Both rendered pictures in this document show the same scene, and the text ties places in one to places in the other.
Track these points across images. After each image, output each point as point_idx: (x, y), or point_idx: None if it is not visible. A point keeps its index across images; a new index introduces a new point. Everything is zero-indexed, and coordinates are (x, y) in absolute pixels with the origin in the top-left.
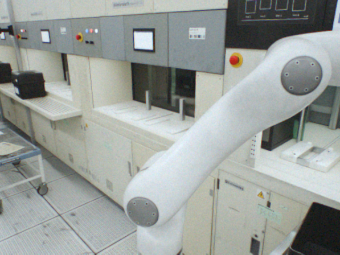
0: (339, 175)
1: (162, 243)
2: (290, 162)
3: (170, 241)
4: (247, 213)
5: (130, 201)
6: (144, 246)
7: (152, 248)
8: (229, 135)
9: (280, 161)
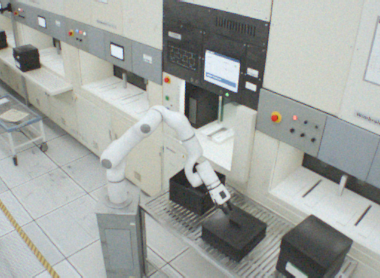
0: (225, 146)
1: (115, 175)
2: (203, 137)
3: (118, 175)
4: (178, 166)
5: (102, 160)
6: (108, 176)
7: (111, 177)
8: (133, 140)
9: (198, 137)
